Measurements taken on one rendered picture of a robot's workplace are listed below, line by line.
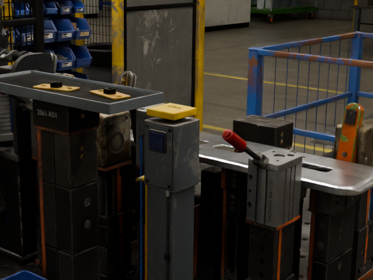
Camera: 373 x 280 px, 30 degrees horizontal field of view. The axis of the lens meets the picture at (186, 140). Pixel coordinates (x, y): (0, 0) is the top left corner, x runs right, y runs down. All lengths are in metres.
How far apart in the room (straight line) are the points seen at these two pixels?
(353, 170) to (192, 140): 0.39
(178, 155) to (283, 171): 0.20
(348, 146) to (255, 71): 2.18
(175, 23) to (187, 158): 4.14
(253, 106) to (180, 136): 2.57
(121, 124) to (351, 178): 0.50
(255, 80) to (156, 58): 1.62
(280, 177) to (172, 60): 4.11
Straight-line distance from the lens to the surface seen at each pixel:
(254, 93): 3.66
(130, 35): 4.89
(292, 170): 1.24
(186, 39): 5.38
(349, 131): 1.50
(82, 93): 1.27
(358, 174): 1.38
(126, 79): 1.86
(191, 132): 1.14
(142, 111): 1.36
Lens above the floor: 1.40
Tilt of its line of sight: 15 degrees down
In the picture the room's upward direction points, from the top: 1 degrees clockwise
